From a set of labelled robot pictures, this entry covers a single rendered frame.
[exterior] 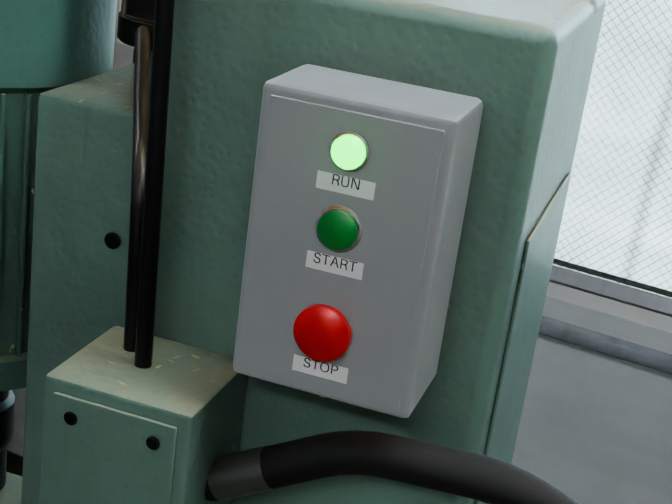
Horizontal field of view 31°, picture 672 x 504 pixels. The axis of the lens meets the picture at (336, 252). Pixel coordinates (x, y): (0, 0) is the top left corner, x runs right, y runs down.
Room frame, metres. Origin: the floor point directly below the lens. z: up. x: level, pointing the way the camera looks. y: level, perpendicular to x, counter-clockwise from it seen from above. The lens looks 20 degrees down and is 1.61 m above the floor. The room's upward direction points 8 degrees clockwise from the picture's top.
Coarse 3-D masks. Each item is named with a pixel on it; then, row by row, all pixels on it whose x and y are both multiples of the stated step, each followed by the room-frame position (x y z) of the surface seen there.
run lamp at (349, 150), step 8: (336, 136) 0.56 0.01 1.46; (344, 136) 0.55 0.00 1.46; (352, 136) 0.55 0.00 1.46; (360, 136) 0.55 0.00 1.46; (336, 144) 0.55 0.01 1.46; (344, 144) 0.55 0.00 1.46; (352, 144) 0.55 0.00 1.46; (360, 144) 0.55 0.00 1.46; (368, 144) 0.56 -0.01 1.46; (336, 152) 0.55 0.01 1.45; (344, 152) 0.55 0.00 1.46; (352, 152) 0.55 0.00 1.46; (360, 152) 0.55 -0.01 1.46; (368, 152) 0.55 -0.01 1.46; (336, 160) 0.55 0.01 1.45; (344, 160) 0.55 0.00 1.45; (352, 160) 0.55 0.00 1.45; (360, 160) 0.55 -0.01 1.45; (344, 168) 0.55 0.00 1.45; (352, 168) 0.55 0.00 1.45; (360, 168) 0.55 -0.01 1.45
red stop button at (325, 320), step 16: (320, 304) 0.55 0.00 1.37; (304, 320) 0.55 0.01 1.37; (320, 320) 0.55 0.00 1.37; (336, 320) 0.55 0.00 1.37; (304, 336) 0.55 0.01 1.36; (320, 336) 0.55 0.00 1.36; (336, 336) 0.55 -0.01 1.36; (304, 352) 0.55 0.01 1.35; (320, 352) 0.55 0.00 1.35; (336, 352) 0.55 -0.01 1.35
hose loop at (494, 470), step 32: (256, 448) 0.59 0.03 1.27; (288, 448) 0.58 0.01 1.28; (320, 448) 0.57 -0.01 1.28; (352, 448) 0.57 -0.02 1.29; (384, 448) 0.57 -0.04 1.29; (416, 448) 0.57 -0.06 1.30; (448, 448) 0.57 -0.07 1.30; (224, 480) 0.58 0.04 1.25; (256, 480) 0.58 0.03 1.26; (288, 480) 0.57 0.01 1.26; (416, 480) 0.56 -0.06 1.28; (448, 480) 0.55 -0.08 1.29; (480, 480) 0.55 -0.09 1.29; (512, 480) 0.55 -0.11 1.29
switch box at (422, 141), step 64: (320, 128) 0.56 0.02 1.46; (384, 128) 0.55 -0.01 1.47; (448, 128) 0.55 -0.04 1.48; (256, 192) 0.57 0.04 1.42; (320, 192) 0.56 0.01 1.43; (384, 192) 0.55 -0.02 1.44; (448, 192) 0.55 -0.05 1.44; (256, 256) 0.57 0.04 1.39; (384, 256) 0.55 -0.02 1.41; (448, 256) 0.58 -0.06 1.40; (256, 320) 0.57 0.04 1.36; (384, 320) 0.55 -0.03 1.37; (320, 384) 0.56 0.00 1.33; (384, 384) 0.55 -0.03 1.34
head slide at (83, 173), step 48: (48, 96) 0.72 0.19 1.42; (96, 96) 0.73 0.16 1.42; (48, 144) 0.72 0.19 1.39; (96, 144) 0.71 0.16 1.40; (48, 192) 0.72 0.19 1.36; (96, 192) 0.71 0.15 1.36; (48, 240) 0.72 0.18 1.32; (96, 240) 0.71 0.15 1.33; (48, 288) 0.72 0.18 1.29; (96, 288) 0.71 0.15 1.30; (48, 336) 0.72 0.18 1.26; (96, 336) 0.71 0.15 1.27
